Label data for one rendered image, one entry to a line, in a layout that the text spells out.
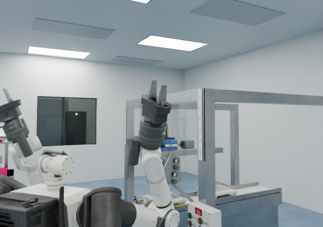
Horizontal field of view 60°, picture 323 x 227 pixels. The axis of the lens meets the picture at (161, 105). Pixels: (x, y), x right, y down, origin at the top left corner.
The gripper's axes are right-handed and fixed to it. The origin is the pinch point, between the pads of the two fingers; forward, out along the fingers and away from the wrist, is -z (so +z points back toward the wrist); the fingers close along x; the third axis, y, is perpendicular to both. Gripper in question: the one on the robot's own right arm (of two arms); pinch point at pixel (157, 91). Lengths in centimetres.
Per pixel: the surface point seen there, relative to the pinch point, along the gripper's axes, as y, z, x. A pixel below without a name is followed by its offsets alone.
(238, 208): 125, 122, 36
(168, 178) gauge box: 62, 87, 56
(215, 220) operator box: 31, 57, -11
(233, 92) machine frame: 61, 11, 18
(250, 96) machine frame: 73, 13, 15
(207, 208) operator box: 33, 56, -4
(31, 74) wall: 88, 155, 579
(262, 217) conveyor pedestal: 156, 139, 29
